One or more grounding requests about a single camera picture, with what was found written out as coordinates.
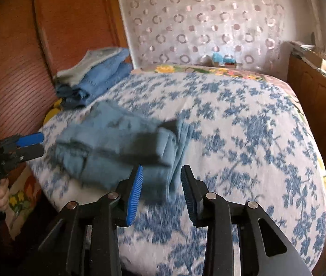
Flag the stack of papers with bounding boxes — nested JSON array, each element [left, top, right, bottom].
[[291, 41, 316, 55]]

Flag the blue floral bed sheet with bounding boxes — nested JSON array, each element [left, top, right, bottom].
[[26, 72, 326, 276]]

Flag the long wooden cabinet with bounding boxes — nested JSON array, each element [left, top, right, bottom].
[[288, 52, 326, 184]]

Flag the box with blue cloth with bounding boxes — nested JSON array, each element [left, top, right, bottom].
[[211, 52, 236, 68]]

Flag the colourful flower blanket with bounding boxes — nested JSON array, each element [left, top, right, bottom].
[[8, 64, 326, 236]]

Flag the folded blue jeans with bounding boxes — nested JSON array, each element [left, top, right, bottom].
[[55, 49, 133, 109]]

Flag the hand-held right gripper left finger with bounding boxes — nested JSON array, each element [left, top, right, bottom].
[[29, 165, 144, 276]]

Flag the circle-patterned curtain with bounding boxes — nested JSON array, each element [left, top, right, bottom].
[[117, 0, 290, 71]]

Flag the blue-grey pants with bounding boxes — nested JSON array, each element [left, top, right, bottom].
[[55, 100, 193, 204]]

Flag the folded grey garment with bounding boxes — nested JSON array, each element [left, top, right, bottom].
[[54, 48, 123, 87]]

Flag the wooden wardrobe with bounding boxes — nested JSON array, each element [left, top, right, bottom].
[[0, 0, 132, 184]]

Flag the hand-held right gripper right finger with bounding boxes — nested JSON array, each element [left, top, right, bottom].
[[181, 165, 313, 276]]

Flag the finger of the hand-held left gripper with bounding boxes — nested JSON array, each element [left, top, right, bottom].
[[14, 144, 45, 162], [15, 133, 45, 148]]

